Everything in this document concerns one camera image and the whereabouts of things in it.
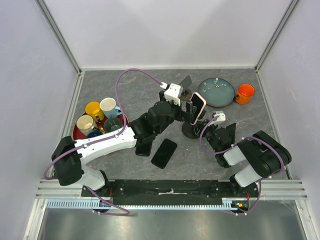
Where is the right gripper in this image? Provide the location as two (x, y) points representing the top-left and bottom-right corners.
(192, 118), (220, 154)

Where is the black round phone stand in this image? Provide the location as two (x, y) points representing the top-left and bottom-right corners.
(182, 122), (200, 139)

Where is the pink case phone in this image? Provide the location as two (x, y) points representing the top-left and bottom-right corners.
(190, 92), (207, 125)

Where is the copper base phone stand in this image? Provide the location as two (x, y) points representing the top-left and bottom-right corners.
(178, 75), (193, 101)

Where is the black phone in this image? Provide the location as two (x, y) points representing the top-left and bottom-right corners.
(151, 138), (178, 169)
(135, 142), (153, 157)

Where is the black wedge phone stand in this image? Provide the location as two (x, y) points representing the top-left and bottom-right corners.
(215, 149), (232, 169)

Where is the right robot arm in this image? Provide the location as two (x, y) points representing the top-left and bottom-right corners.
(195, 120), (292, 197)

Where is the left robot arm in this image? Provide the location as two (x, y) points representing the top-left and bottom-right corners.
(51, 91), (207, 197)

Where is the blue ceramic plate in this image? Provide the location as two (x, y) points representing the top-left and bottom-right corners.
(197, 77), (236, 108)

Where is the orange mug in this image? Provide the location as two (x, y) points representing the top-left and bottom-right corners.
(235, 83), (255, 105)

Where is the dark green mug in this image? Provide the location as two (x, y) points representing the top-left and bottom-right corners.
(103, 117), (123, 133)

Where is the white mug light blue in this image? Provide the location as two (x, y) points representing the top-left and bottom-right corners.
(100, 97), (122, 118)

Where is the yellow mug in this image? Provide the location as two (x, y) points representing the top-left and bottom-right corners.
(84, 101), (105, 123)

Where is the cream mug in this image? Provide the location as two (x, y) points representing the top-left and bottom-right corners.
(76, 115), (98, 136)

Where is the red round tray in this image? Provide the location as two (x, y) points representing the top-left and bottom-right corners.
(72, 111), (130, 156)

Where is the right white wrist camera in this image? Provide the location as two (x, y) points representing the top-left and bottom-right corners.
(212, 111), (226, 125)

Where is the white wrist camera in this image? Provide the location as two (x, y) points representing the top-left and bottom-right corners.
(212, 111), (226, 125)
(160, 82), (183, 106)

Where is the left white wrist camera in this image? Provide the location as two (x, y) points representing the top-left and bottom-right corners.
(160, 82), (183, 106)

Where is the grey cable duct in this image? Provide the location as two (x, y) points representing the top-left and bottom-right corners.
(46, 199), (238, 211)

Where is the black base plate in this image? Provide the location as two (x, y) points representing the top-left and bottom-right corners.
(97, 179), (259, 206)

